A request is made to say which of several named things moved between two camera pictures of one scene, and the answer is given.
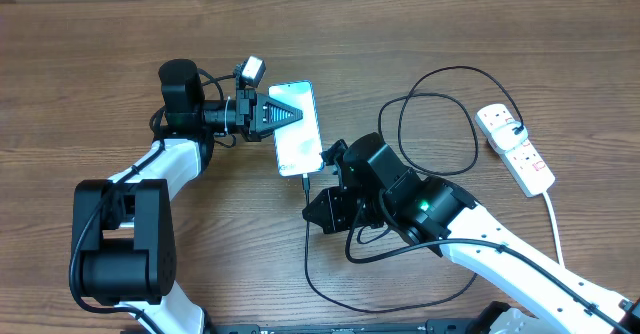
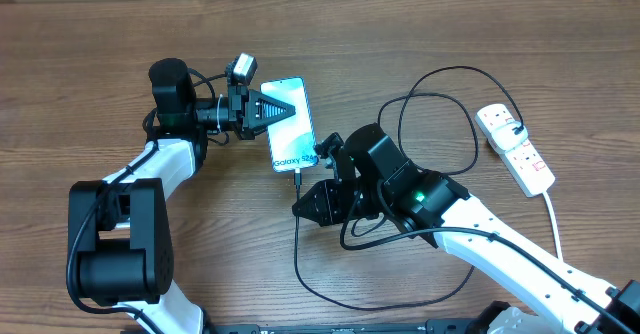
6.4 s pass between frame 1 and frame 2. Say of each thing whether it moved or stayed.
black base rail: stayed
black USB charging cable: moved
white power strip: stayed
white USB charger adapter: stayed
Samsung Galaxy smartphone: moved
